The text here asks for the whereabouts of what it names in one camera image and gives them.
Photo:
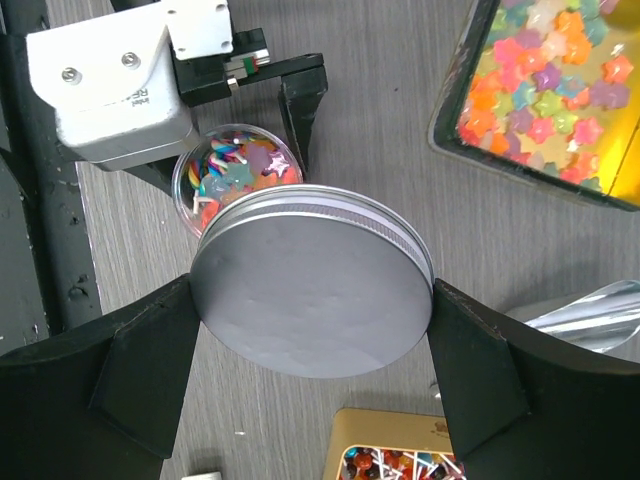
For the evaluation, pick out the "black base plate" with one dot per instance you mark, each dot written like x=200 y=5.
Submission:
x=48 y=282

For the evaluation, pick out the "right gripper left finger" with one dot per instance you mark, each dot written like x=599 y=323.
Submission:
x=102 y=400

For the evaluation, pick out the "silver metal scoop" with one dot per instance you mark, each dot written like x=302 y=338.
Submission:
x=599 y=321

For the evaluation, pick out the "clear round jar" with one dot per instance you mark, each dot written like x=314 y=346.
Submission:
x=231 y=161

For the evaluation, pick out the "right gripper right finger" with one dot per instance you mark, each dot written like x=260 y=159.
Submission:
x=521 y=404

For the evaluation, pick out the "white round lid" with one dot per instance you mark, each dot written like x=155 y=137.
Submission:
x=313 y=281

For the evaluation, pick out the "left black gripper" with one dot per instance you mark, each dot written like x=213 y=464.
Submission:
x=303 y=84

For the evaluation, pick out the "small gold lollipop tin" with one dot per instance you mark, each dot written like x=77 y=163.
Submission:
x=370 y=444

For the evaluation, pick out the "gold gummy tin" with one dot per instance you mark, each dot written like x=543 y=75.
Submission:
x=548 y=92

